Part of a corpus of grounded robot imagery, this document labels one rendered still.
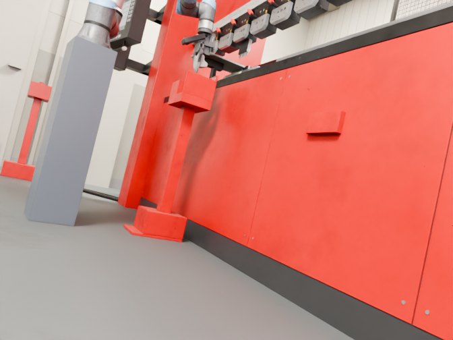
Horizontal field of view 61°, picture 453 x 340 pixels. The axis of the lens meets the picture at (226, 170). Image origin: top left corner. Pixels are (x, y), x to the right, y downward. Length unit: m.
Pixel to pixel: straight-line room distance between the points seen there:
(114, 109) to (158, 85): 1.70
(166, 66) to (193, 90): 1.18
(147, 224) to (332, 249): 0.95
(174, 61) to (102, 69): 1.37
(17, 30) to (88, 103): 3.01
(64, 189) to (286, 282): 0.98
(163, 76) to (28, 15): 2.09
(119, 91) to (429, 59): 3.92
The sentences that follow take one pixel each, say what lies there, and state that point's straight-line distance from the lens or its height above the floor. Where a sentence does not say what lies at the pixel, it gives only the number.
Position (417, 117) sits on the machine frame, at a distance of 1.10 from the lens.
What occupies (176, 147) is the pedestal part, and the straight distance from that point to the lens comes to 1.93.
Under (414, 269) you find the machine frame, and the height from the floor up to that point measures 0.22.
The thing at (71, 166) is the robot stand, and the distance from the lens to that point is 1.74.
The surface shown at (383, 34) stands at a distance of 1.29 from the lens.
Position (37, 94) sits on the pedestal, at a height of 0.71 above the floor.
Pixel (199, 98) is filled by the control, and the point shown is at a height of 0.70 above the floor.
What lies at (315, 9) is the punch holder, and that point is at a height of 1.17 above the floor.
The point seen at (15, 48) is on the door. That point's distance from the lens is 4.67.
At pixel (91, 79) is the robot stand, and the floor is 0.62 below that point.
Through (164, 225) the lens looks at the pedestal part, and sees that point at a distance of 1.87.
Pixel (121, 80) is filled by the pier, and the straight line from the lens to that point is 4.71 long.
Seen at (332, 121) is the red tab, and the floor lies 0.58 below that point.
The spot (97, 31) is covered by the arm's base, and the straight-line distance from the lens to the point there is 1.84.
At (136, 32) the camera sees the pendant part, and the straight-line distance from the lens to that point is 3.18.
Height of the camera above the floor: 0.30
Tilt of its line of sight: 3 degrees up
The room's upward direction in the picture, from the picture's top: 13 degrees clockwise
